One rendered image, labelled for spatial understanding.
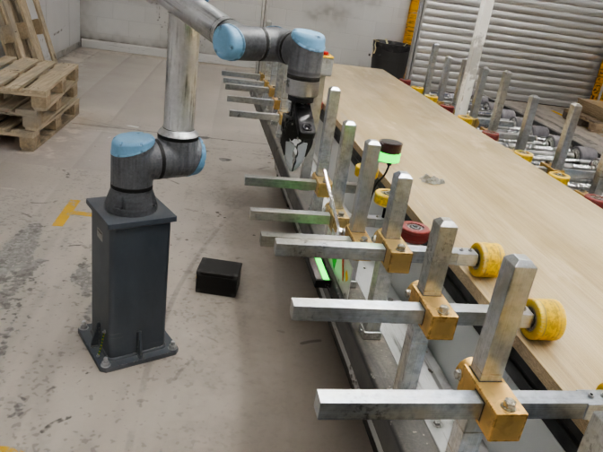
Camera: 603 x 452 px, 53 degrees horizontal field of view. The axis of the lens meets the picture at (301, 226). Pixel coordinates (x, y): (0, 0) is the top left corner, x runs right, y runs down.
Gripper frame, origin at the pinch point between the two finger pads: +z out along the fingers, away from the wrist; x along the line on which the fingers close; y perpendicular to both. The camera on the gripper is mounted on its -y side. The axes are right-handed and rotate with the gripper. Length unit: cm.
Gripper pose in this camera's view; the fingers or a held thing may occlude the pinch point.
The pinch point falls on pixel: (292, 168)
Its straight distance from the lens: 170.7
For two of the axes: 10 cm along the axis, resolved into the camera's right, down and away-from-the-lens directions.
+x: -9.8, -0.5, -2.2
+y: -1.8, -4.1, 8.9
